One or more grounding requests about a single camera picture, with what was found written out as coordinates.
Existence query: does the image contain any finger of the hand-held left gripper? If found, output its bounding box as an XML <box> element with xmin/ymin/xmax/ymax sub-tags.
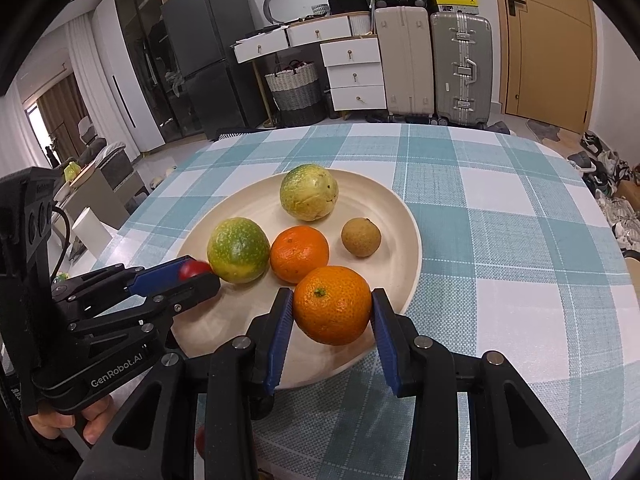
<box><xmin>50</xmin><ymin>256</ymin><xmax>193</xmax><ymax>308</ymax></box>
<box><xmin>65</xmin><ymin>275</ymin><xmax>222</xmax><ymax>343</ymax></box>

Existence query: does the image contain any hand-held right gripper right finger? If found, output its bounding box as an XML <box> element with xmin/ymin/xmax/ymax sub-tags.
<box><xmin>371</xmin><ymin>287</ymin><xmax>593</xmax><ymax>480</ymax></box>

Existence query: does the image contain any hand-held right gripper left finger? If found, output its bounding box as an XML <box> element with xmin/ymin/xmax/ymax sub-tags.
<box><xmin>75</xmin><ymin>287</ymin><xmax>296</xmax><ymax>480</ymax></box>

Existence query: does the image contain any orange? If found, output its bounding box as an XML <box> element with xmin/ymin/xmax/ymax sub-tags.
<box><xmin>270</xmin><ymin>226</ymin><xmax>331</xmax><ymax>284</ymax></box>
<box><xmin>292</xmin><ymin>265</ymin><xmax>373</xmax><ymax>346</ymax></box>

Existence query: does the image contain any green mottled passion fruit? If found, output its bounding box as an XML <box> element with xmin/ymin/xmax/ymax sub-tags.
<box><xmin>207</xmin><ymin>217</ymin><xmax>270</xmax><ymax>284</ymax></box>

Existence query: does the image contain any cream round plate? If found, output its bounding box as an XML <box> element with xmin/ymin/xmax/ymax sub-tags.
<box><xmin>170</xmin><ymin>170</ymin><xmax>423</xmax><ymax>390</ymax></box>

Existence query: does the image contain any brown longan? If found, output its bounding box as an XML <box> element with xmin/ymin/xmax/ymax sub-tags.
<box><xmin>341</xmin><ymin>217</ymin><xmax>382</xmax><ymax>258</ymax></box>

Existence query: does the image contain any yellow-green passion fruit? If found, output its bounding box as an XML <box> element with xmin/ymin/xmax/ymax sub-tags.
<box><xmin>279</xmin><ymin>164</ymin><xmax>339</xmax><ymax>222</ymax></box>

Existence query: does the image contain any person's left hand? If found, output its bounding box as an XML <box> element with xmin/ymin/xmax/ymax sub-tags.
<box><xmin>27</xmin><ymin>393</ymin><xmax>114</xmax><ymax>446</ymax></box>

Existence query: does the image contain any white cylinder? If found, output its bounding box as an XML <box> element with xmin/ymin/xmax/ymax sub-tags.
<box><xmin>71</xmin><ymin>207</ymin><xmax>113</xmax><ymax>256</ymax></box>

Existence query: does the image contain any grey sofa with clothes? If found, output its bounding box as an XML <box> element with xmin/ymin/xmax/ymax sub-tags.
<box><xmin>52</xmin><ymin>140</ymin><xmax>146</xmax><ymax>211</ymax></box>

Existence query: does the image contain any white sheer curtain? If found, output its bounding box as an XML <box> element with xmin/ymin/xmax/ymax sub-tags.
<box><xmin>0</xmin><ymin>10</ymin><xmax>101</xmax><ymax>176</ymax></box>

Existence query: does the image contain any white office chair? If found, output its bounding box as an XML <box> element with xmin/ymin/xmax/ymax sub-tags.
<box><xmin>77</xmin><ymin>116</ymin><xmax>98</xmax><ymax>146</ymax></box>

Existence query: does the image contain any brown curtain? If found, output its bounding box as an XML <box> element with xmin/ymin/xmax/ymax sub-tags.
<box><xmin>37</xmin><ymin>72</ymin><xmax>91</xmax><ymax>158</ymax></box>

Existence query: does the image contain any white wardrobe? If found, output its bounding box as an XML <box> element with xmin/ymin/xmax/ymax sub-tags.
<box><xmin>90</xmin><ymin>0</ymin><xmax>166</xmax><ymax>153</ymax></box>

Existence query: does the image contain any woven wicker basket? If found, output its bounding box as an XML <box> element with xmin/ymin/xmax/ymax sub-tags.
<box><xmin>265</xmin><ymin>60</ymin><xmax>325</xmax><ymax>128</ymax></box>

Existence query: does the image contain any glass-door wardrobe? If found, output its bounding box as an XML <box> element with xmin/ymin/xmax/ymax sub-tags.
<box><xmin>112</xmin><ymin>0</ymin><xmax>201</xmax><ymax>136</ymax></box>

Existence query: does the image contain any grey refrigerator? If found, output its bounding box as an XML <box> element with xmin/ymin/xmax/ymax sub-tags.
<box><xmin>160</xmin><ymin>0</ymin><xmax>266</xmax><ymax>133</ymax></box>

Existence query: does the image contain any grey doormat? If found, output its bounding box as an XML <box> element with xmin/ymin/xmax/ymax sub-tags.
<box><xmin>525</xmin><ymin>119</ymin><xmax>561</xmax><ymax>143</ymax></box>

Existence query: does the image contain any white dresser with drawers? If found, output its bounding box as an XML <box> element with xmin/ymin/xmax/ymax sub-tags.
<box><xmin>232</xmin><ymin>14</ymin><xmax>388</xmax><ymax>128</ymax></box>

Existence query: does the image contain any pile of shoes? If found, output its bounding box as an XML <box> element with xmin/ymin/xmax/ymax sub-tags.
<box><xmin>567</xmin><ymin>130</ymin><xmax>640</xmax><ymax>251</ymax></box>

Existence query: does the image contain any beige suitcase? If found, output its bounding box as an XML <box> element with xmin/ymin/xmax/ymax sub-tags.
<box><xmin>374</xmin><ymin>6</ymin><xmax>435</xmax><ymax>122</ymax></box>

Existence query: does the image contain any silver suitcase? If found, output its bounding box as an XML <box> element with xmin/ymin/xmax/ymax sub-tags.
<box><xmin>430</xmin><ymin>11</ymin><xmax>493</xmax><ymax>128</ymax></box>

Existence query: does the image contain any wooden door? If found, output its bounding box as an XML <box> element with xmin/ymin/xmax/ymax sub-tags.
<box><xmin>492</xmin><ymin>0</ymin><xmax>598</xmax><ymax>136</ymax></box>

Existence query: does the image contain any black storage box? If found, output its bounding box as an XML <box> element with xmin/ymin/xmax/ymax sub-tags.
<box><xmin>325</xmin><ymin>0</ymin><xmax>372</xmax><ymax>15</ymax></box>

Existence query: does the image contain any yellow black shoebox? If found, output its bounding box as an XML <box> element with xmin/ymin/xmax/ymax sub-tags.
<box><xmin>434</xmin><ymin>0</ymin><xmax>482</xmax><ymax>15</ymax></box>

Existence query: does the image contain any black cable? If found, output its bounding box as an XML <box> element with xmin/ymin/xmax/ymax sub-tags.
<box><xmin>50</xmin><ymin>207</ymin><xmax>71</xmax><ymax>276</ymax></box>

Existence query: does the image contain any oval metal-frame mirror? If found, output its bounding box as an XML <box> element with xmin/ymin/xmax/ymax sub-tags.
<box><xmin>262</xmin><ymin>0</ymin><xmax>336</xmax><ymax>26</ymax></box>

